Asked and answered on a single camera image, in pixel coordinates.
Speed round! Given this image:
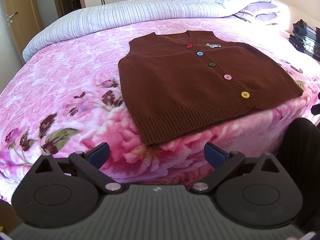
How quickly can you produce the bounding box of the brown knitted button vest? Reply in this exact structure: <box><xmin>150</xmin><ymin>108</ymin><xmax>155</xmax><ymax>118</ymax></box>
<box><xmin>118</xmin><ymin>30</ymin><xmax>303</xmax><ymax>145</ymax></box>

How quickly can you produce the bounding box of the stack of dark folded clothes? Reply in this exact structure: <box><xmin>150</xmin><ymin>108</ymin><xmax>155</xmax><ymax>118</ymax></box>
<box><xmin>289</xmin><ymin>19</ymin><xmax>320</xmax><ymax>61</ymax></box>

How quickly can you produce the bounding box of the pink floral fleece blanket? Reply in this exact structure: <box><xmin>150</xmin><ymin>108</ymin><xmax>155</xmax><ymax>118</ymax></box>
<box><xmin>1</xmin><ymin>17</ymin><xmax>319</xmax><ymax>202</ymax></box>

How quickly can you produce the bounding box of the striped lavender duvet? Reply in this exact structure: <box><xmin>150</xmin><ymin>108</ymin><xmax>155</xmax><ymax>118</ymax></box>
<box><xmin>22</xmin><ymin>0</ymin><xmax>272</xmax><ymax>62</ymax></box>

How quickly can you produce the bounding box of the purple pillow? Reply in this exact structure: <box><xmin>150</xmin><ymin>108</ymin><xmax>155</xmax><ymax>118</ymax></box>
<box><xmin>233</xmin><ymin>2</ymin><xmax>280</xmax><ymax>25</ymax></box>

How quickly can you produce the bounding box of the wooden door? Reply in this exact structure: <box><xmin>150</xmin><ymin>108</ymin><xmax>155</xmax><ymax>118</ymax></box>
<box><xmin>2</xmin><ymin>0</ymin><xmax>43</xmax><ymax>62</ymax></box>

